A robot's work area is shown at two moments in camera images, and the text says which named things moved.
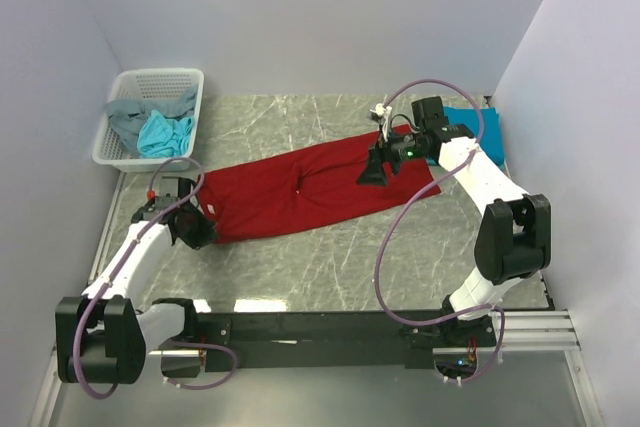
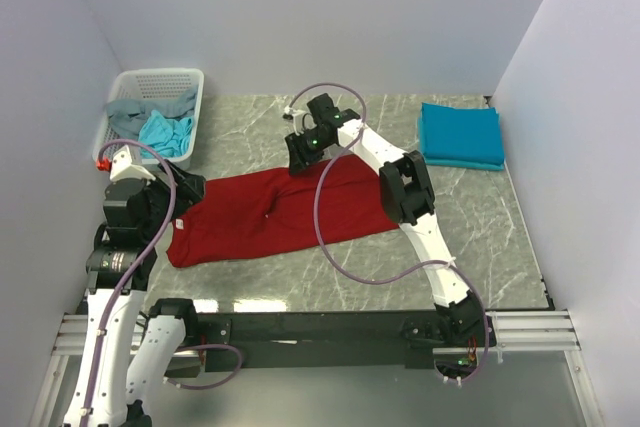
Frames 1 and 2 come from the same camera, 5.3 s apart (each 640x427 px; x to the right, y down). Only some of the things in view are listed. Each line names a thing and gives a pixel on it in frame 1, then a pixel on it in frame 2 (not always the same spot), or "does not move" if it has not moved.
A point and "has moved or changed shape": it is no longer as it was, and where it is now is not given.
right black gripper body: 396,150 -> 309,145
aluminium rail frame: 537,331 does not move
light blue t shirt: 162,137 does not move
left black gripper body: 199,228 -> 185,194
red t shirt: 277,194 has moved or changed shape
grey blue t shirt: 129,115 does not move
